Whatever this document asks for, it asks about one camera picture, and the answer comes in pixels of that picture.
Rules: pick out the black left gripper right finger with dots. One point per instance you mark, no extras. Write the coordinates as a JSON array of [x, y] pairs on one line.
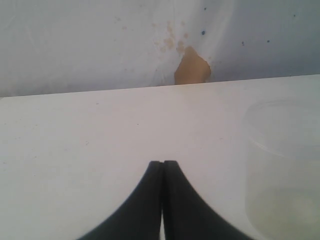
[[187, 216]]

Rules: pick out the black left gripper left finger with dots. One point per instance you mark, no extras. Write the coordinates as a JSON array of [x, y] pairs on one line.
[[139, 216]]

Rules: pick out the translucent plastic cup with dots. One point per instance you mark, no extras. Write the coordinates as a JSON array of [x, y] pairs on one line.
[[282, 192]]

